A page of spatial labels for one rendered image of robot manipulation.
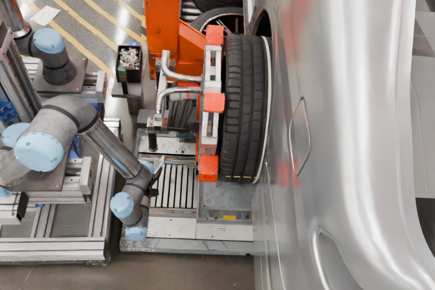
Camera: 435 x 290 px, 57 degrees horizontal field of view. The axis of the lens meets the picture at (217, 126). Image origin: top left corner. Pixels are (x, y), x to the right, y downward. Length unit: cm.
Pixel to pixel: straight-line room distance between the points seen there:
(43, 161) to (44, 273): 137
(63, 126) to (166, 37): 107
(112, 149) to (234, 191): 112
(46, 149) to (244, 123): 71
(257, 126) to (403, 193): 81
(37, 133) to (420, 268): 90
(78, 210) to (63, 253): 24
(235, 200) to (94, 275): 86
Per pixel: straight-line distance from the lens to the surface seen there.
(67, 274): 241
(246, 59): 156
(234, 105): 148
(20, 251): 229
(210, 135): 155
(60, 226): 228
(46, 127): 113
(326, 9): 101
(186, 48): 216
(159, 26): 205
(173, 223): 235
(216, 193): 227
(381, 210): 76
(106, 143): 129
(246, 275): 237
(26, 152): 114
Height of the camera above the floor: 226
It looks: 54 degrees down
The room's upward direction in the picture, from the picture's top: 9 degrees clockwise
